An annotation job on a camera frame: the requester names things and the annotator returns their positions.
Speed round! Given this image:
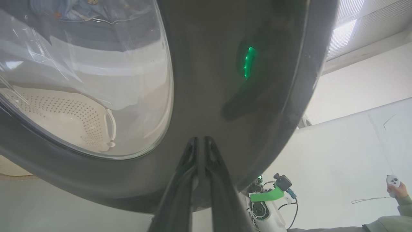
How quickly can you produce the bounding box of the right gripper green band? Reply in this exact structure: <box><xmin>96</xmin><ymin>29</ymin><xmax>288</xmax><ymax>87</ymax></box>
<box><xmin>249</xmin><ymin>186</ymin><xmax>286</xmax><ymax>203</ymax></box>

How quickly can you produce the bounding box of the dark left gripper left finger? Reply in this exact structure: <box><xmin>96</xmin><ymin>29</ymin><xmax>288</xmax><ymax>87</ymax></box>
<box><xmin>148</xmin><ymin>137</ymin><xmax>199</xmax><ymax>232</ymax></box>

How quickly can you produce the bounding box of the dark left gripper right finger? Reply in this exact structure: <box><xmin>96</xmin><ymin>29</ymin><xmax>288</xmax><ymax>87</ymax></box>
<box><xmin>204</xmin><ymin>136</ymin><xmax>255</xmax><ymax>232</ymax></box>

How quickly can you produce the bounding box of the white VR controller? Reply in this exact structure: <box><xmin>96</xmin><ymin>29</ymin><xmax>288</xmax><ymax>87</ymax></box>
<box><xmin>386</xmin><ymin>174</ymin><xmax>401</xmax><ymax>198</ymax></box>

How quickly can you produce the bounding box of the black round glass washer door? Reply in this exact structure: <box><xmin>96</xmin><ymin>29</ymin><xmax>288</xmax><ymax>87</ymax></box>
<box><xmin>0</xmin><ymin>0</ymin><xmax>339</xmax><ymax>215</ymax></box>

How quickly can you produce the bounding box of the blue printed garment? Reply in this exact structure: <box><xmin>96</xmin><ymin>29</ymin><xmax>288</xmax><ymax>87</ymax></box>
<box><xmin>30</xmin><ymin>0</ymin><xmax>155</xmax><ymax>25</ymax></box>

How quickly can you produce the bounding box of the cream perforated laundry basket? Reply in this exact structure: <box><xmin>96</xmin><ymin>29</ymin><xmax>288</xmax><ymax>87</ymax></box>
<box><xmin>0</xmin><ymin>85</ymin><xmax>117</xmax><ymax>181</ymax></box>

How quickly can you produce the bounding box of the white front-load washing machine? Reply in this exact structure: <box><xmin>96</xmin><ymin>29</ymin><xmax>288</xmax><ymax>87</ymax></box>
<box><xmin>0</xmin><ymin>0</ymin><xmax>173</xmax><ymax>156</ymax></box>

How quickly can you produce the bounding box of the person hand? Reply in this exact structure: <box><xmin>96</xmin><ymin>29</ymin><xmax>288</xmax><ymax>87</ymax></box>
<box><xmin>389</xmin><ymin>182</ymin><xmax>409</xmax><ymax>198</ymax></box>

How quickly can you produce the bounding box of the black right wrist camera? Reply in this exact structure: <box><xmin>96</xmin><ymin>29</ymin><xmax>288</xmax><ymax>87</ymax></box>
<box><xmin>273</xmin><ymin>173</ymin><xmax>293</xmax><ymax>191</ymax></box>

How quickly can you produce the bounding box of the right camera cable teal plug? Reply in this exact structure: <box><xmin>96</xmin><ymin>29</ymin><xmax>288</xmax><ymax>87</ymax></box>
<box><xmin>278</xmin><ymin>188</ymin><xmax>299</xmax><ymax>230</ymax></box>

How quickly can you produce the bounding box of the thin controller wrist strap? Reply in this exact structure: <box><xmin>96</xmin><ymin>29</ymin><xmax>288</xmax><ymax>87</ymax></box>
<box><xmin>351</xmin><ymin>196</ymin><xmax>392</xmax><ymax>204</ymax></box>

